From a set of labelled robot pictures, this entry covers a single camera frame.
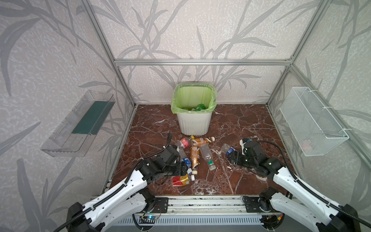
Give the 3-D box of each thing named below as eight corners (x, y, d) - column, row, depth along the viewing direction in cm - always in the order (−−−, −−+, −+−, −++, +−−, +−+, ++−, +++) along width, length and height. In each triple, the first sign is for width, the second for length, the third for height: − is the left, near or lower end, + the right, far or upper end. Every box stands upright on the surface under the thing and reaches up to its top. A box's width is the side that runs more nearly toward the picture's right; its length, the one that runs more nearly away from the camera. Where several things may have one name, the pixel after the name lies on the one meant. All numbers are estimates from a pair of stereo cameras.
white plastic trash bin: (181, 141, 100) (177, 114, 78) (181, 136, 103) (178, 108, 81) (208, 141, 100) (211, 114, 78) (207, 136, 103) (211, 108, 81)
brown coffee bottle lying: (190, 169, 86) (190, 166, 83) (190, 146, 96) (190, 143, 93) (199, 169, 86) (200, 166, 83) (199, 146, 96) (199, 143, 93)
